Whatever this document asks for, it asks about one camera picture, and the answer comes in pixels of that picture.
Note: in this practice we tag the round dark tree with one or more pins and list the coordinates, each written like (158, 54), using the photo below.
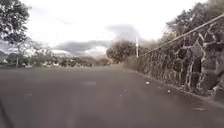
(120, 50)

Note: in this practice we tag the pale pole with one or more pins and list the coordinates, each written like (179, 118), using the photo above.
(137, 46)

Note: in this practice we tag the grey asphalt road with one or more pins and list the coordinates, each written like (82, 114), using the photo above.
(100, 96)

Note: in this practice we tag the row of distant trees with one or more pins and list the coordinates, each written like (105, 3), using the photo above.
(50, 59)

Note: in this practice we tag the large dark tree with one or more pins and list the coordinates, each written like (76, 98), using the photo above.
(11, 20)

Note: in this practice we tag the dark stone wall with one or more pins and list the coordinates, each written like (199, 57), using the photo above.
(186, 63)

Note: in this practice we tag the trees above stone wall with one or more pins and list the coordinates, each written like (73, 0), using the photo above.
(196, 18)

